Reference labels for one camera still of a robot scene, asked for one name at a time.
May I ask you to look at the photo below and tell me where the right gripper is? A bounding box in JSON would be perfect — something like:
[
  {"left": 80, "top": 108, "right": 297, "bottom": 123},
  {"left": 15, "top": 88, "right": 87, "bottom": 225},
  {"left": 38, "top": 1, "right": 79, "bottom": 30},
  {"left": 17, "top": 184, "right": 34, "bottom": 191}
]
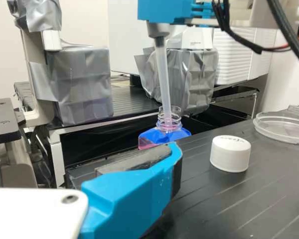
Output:
[{"left": 185, "top": 0, "right": 299, "bottom": 28}]

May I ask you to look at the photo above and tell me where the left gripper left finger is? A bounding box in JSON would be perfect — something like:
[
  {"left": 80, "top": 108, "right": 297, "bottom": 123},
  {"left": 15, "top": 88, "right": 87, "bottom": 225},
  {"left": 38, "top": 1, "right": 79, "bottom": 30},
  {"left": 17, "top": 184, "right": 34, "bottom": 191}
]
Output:
[{"left": 66, "top": 141, "right": 184, "bottom": 239}]

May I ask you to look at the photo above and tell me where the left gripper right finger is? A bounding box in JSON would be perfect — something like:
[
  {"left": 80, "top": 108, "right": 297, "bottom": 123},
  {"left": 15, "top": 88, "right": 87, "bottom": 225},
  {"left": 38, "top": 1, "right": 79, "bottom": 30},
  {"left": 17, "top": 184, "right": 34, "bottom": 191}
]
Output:
[{"left": 137, "top": 0, "right": 215, "bottom": 26}]

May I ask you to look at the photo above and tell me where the pipette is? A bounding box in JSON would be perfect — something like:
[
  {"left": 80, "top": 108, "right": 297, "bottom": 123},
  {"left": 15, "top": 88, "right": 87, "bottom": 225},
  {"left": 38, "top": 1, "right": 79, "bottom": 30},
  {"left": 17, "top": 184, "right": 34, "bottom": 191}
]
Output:
[{"left": 145, "top": 20, "right": 173, "bottom": 125}]

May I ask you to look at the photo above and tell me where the red liquid bottle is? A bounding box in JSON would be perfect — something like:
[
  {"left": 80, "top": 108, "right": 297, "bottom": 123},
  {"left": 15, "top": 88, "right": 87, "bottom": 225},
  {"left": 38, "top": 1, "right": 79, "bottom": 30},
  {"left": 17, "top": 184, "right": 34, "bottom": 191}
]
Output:
[{"left": 138, "top": 105, "right": 192, "bottom": 151}]

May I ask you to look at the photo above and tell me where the grey taped block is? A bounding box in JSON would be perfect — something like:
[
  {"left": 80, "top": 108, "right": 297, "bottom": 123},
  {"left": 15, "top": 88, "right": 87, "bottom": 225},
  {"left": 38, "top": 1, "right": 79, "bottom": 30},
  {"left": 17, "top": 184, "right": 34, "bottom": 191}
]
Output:
[
  {"left": 45, "top": 46, "right": 115, "bottom": 125},
  {"left": 134, "top": 46, "right": 220, "bottom": 116}
]

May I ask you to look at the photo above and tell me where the white bottle cap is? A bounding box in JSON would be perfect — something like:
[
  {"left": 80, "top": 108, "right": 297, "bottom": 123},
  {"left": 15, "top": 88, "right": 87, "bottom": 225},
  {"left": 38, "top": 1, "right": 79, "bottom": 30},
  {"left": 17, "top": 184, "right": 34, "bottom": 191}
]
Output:
[{"left": 209, "top": 134, "right": 252, "bottom": 173}]

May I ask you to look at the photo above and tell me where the petri dish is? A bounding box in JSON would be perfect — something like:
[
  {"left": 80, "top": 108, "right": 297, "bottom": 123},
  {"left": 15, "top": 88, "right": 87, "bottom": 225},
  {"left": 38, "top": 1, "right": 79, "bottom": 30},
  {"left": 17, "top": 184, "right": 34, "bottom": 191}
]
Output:
[{"left": 253, "top": 111, "right": 299, "bottom": 146}]

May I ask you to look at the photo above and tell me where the cream microscope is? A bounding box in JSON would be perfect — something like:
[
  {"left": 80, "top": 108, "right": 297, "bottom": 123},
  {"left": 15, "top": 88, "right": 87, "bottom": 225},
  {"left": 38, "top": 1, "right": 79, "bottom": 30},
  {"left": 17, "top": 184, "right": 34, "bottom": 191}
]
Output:
[{"left": 0, "top": 98, "right": 38, "bottom": 189}]

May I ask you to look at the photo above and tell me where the black cable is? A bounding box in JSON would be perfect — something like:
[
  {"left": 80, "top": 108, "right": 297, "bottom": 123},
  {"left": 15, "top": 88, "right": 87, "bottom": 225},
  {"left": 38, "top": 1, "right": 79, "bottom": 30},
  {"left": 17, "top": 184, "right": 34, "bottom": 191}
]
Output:
[
  {"left": 267, "top": 0, "right": 299, "bottom": 61},
  {"left": 212, "top": 0, "right": 263, "bottom": 55}
]

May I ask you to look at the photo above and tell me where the red wire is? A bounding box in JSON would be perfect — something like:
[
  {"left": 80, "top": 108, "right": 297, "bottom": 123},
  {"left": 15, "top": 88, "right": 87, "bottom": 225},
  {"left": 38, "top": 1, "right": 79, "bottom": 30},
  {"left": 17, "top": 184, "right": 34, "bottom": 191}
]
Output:
[{"left": 261, "top": 33, "right": 299, "bottom": 52}]

